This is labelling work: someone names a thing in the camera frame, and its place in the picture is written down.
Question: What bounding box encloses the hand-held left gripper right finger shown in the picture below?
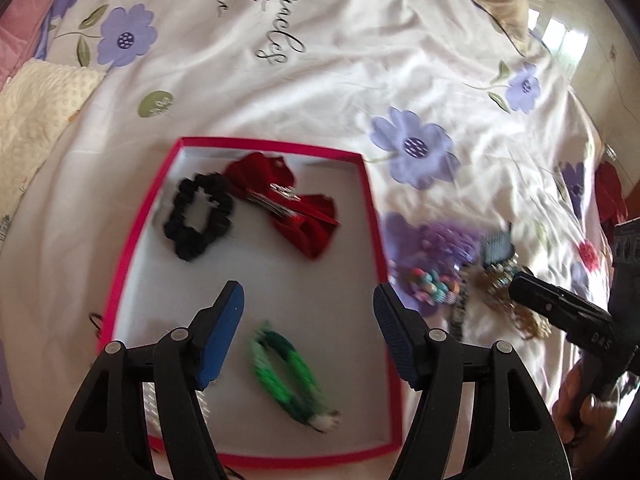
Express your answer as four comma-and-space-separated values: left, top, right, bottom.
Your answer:
374, 282, 573, 480

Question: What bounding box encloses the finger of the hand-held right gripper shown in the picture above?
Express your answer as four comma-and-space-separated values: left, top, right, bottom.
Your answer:
509, 271, 613, 341

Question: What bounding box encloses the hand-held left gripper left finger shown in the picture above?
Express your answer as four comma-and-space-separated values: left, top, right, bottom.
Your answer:
44, 280, 246, 480

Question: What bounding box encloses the metal chain bracelet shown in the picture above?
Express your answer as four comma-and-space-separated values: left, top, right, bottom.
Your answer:
472, 270, 553, 341

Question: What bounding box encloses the colourful bead bracelet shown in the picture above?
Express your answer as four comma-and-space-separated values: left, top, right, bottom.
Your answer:
395, 267, 461, 311

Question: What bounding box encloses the black and white wristwatch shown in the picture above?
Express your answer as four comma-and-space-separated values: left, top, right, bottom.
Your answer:
447, 280, 471, 341

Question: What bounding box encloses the green braided bracelet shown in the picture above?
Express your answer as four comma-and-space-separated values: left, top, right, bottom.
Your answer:
250, 322, 343, 433

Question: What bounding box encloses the black hair comb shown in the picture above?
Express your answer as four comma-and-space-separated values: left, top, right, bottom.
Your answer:
479, 222, 521, 273

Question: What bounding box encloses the red cardboard box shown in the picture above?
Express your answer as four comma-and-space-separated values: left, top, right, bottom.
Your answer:
95, 136, 405, 473

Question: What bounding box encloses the purple tulle flower hair tie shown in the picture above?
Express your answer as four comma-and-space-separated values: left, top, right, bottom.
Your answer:
417, 220, 483, 273

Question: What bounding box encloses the person's right hand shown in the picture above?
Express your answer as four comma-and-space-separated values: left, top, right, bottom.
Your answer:
552, 360, 626, 446

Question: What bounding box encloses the red cloth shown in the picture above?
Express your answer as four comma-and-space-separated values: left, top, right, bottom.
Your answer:
595, 160, 628, 221

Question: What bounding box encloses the black scrunchie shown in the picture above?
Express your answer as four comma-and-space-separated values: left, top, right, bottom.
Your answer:
164, 172, 235, 262

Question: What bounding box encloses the red bow hair clip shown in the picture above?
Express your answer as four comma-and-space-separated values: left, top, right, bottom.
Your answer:
222, 152, 341, 261

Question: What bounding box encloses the cream dotted pillow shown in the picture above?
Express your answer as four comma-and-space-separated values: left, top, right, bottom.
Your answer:
0, 57, 108, 201

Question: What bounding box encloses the pink quilt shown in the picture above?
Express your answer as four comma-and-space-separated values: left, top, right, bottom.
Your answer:
0, 0, 66, 91

